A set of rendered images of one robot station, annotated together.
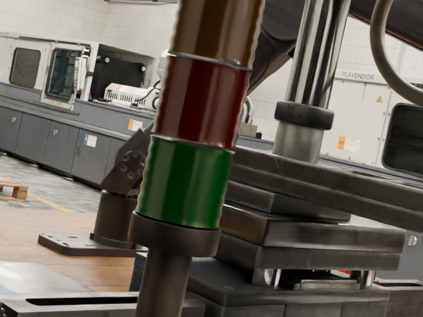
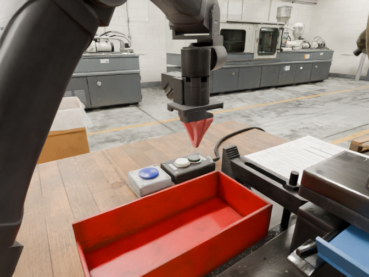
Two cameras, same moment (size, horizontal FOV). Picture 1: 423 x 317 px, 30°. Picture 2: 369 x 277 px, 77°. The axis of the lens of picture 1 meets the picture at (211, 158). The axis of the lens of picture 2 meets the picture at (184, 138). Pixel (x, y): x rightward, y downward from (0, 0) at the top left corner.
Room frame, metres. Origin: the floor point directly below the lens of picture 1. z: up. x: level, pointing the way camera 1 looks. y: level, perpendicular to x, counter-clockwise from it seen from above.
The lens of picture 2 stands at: (0.83, 0.16, 1.17)
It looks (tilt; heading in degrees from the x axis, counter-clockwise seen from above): 22 degrees down; 281
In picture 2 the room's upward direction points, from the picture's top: straight up
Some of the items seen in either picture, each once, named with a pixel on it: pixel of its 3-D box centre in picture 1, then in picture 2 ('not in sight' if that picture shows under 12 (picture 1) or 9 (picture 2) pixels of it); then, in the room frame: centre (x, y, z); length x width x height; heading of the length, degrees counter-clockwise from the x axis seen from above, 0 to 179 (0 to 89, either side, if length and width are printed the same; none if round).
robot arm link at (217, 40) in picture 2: not in sight; (202, 41); (0.89, -0.34, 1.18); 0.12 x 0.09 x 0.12; 72
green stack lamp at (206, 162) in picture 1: (185, 180); not in sight; (0.35, 0.01, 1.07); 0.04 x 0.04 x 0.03
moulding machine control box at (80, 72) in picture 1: (82, 74); not in sight; (9.41, 1.71, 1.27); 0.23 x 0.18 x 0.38; 131
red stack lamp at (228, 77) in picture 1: (201, 102); not in sight; (0.35, 0.01, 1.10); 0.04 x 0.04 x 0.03
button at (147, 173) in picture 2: not in sight; (149, 175); (0.98, -0.23, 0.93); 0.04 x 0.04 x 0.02
